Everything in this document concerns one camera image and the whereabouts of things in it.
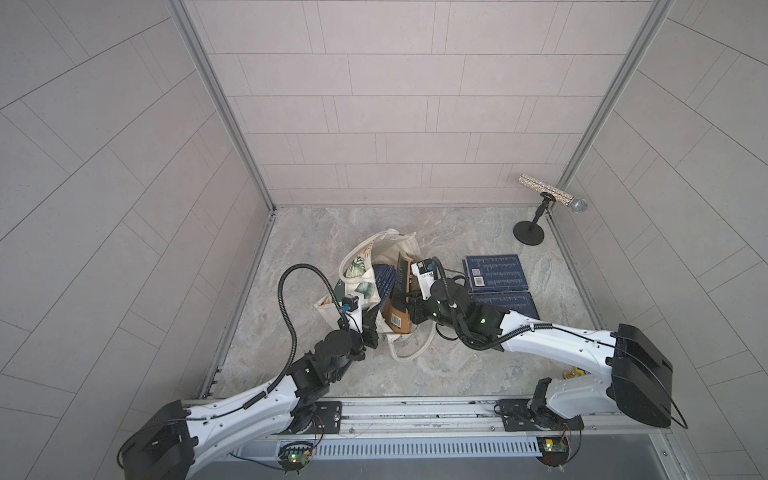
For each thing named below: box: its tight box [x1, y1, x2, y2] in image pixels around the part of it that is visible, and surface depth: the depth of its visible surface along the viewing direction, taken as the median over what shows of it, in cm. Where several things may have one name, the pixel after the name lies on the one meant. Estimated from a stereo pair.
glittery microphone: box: [518, 174, 589, 213], surface depth 92 cm
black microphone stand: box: [513, 192, 557, 246], surface depth 110 cm
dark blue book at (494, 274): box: [462, 254, 529, 294], surface depth 96 cm
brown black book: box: [382, 250, 413, 333], surface depth 77 cm
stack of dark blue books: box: [372, 264, 397, 306], surface depth 86 cm
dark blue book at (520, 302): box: [472, 291, 541, 319], surface depth 91 cm
